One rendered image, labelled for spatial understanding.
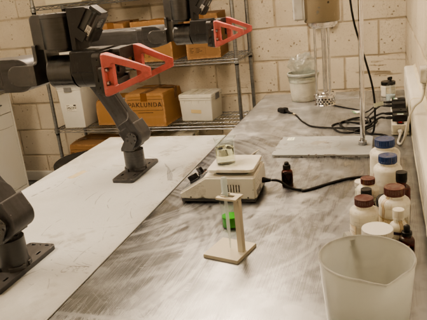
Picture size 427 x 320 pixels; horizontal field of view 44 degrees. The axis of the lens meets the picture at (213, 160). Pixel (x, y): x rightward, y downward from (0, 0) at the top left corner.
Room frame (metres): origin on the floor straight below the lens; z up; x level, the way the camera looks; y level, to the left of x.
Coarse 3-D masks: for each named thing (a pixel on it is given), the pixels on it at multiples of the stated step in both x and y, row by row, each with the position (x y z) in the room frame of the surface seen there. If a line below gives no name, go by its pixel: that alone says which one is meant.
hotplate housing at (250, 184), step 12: (264, 168) 1.33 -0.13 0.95; (204, 180) 1.26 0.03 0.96; (216, 180) 1.25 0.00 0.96; (228, 180) 1.24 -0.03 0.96; (240, 180) 1.23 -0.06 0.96; (252, 180) 1.22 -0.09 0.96; (264, 180) 1.29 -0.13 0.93; (192, 192) 1.27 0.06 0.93; (204, 192) 1.26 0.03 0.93; (216, 192) 1.25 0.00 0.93; (240, 192) 1.23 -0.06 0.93; (252, 192) 1.22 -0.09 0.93
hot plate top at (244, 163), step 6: (240, 156) 1.34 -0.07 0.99; (246, 156) 1.33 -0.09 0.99; (252, 156) 1.33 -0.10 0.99; (258, 156) 1.32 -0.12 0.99; (240, 162) 1.29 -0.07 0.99; (246, 162) 1.28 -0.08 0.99; (252, 162) 1.28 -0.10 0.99; (258, 162) 1.28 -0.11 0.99; (210, 168) 1.26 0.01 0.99; (216, 168) 1.26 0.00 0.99; (222, 168) 1.25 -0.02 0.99; (228, 168) 1.25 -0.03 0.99; (234, 168) 1.24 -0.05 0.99; (240, 168) 1.24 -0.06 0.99; (246, 168) 1.24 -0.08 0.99; (252, 168) 1.23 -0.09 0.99
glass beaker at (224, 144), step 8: (216, 136) 1.31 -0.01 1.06; (224, 136) 1.31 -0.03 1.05; (232, 136) 1.30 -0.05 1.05; (216, 144) 1.28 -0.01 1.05; (224, 144) 1.27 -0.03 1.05; (232, 144) 1.27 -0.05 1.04; (216, 152) 1.28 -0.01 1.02; (224, 152) 1.27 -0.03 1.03; (232, 152) 1.27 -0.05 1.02; (216, 160) 1.28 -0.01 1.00; (224, 160) 1.27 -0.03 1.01; (232, 160) 1.27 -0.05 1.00
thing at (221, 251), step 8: (224, 200) 0.96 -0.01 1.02; (232, 200) 0.95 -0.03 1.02; (240, 200) 0.96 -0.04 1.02; (240, 208) 0.96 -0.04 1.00; (240, 216) 0.96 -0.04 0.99; (240, 224) 0.96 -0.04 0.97; (240, 232) 0.96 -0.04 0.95; (224, 240) 1.02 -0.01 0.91; (232, 240) 1.01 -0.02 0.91; (240, 240) 0.96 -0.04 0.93; (216, 248) 0.99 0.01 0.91; (224, 248) 0.98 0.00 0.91; (232, 248) 0.98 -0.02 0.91; (240, 248) 0.96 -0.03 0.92; (248, 248) 0.97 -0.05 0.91; (208, 256) 0.96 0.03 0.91; (216, 256) 0.95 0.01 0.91; (224, 256) 0.95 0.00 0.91; (232, 256) 0.95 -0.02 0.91; (240, 256) 0.94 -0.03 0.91
